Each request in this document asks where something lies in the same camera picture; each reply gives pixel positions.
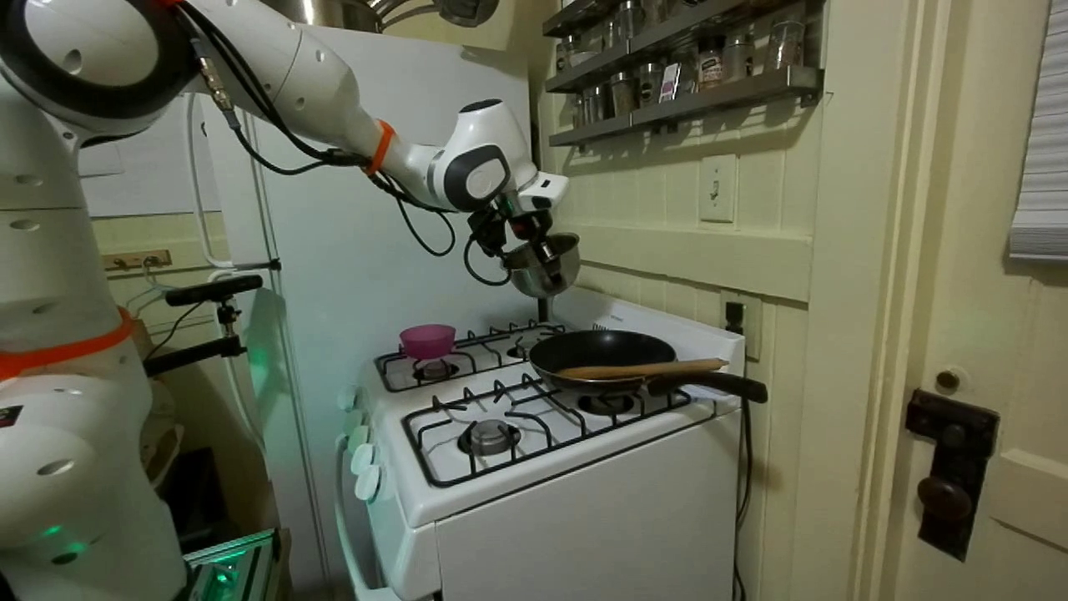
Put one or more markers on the green lit equipment box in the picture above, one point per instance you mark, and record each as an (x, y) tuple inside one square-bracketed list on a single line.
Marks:
[(229, 568)]

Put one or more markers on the wooden spatula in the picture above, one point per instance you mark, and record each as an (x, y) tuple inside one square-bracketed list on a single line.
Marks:
[(638, 372)]

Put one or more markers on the black wall outlet plug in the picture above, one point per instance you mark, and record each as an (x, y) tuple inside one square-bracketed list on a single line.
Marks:
[(735, 313)]

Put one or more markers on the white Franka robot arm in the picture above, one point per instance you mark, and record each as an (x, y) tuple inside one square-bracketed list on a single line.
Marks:
[(78, 334)]

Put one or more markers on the black door lock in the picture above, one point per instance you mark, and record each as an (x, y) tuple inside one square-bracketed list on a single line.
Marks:
[(950, 473)]

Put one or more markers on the pink plastic cup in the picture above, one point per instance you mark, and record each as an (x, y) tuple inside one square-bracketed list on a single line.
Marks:
[(429, 339)]

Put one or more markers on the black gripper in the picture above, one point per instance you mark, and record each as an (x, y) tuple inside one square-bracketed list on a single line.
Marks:
[(526, 222)]

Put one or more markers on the cream panel door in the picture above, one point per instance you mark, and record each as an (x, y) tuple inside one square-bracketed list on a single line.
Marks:
[(1003, 334)]

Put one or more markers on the wall spice rack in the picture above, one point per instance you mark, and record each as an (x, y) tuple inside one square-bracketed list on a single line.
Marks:
[(689, 102)]

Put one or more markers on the silver metal bowl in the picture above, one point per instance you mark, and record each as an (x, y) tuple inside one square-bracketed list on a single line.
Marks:
[(546, 265)]

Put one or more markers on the black frying pan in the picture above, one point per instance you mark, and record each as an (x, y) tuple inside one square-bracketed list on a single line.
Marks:
[(594, 349)]

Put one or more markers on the white window blind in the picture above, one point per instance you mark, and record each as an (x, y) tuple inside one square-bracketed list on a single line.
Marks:
[(1043, 134)]

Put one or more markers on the white gas stove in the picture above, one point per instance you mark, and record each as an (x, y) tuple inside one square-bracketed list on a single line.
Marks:
[(579, 534)]

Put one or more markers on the black stove grate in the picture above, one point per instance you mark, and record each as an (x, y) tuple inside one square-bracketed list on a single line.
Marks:
[(444, 446), (479, 354)]

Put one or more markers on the white refrigerator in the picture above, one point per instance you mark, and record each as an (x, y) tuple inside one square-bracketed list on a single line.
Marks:
[(335, 334)]

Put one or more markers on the black camera on stand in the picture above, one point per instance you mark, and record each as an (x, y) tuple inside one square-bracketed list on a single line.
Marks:
[(210, 290)]

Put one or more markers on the hanging metal pots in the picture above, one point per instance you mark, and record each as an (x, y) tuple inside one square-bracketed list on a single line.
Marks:
[(389, 10)]

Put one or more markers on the cream wall switch plate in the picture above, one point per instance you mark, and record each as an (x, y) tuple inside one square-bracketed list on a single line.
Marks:
[(718, 188)]

